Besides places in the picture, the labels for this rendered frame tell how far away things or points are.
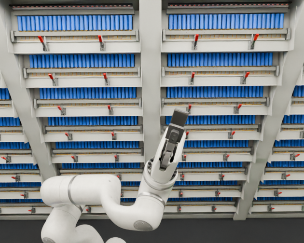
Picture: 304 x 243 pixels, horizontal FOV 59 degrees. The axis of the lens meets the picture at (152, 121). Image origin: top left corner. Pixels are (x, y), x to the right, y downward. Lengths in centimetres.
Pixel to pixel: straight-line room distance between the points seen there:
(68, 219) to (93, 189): 27
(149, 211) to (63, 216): 44
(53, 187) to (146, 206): 34
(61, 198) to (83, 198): 8
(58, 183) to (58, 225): 18
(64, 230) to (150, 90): 79
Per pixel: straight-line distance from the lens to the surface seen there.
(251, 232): 241
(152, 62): 135
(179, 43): 134
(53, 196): 91
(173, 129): 54
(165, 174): 61
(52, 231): 103
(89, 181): 83
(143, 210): 67
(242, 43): 140
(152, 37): 130
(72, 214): 106
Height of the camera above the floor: 199
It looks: 39 degrees down
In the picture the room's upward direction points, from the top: 1 degrees counter-clockwise
